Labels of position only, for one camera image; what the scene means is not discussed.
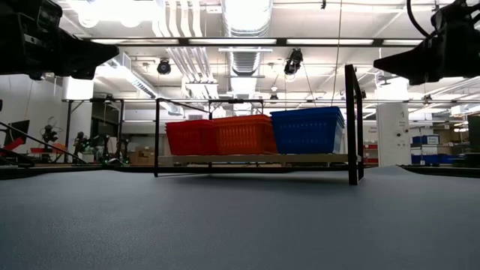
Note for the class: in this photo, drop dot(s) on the black background rig frame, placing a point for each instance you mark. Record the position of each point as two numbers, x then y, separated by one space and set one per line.
93 112

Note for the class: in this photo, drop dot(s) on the blue-grey table mat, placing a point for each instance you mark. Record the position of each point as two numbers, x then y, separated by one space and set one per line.
240 232

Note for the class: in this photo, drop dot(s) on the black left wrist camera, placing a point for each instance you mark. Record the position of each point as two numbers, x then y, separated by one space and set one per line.
41 17

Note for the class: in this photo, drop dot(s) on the black overhead camera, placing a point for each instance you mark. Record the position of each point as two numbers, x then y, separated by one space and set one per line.
293 62

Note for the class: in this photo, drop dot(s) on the blue storage bins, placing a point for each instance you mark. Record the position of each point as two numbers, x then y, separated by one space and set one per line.
431 159

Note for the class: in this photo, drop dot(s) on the white pillar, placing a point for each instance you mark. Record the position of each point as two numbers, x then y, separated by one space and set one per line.
392 131

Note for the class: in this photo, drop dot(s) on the white ceiling pipe bundle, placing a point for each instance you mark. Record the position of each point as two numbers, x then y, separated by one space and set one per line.
191 45

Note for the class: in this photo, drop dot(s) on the blue labelled storage bin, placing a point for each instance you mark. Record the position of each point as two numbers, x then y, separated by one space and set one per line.
425 139

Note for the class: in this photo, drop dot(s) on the black frame wooden shelf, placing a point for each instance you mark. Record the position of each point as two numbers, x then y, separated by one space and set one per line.
262 158

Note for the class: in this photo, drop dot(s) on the cardboard boxes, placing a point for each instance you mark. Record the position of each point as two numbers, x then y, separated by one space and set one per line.
144 157

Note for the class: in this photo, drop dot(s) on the white rectangular air duct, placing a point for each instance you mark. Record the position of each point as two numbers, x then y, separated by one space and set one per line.
127 80

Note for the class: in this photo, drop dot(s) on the black background monitor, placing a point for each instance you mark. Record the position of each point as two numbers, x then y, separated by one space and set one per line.
18 131

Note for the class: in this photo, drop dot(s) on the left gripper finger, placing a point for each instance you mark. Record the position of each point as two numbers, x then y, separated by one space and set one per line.
90 54
84 74

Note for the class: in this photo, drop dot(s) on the background robot arms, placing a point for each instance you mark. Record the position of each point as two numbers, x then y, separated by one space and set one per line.
90 144

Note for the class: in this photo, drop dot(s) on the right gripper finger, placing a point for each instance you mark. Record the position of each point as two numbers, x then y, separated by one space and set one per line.
412 60
423 77

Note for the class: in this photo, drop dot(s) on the black ceiling spotlight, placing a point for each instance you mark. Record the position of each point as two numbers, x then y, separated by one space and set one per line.
164 66

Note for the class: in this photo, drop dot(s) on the silver ventilation duct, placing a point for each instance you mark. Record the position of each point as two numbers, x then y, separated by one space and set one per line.
245 62

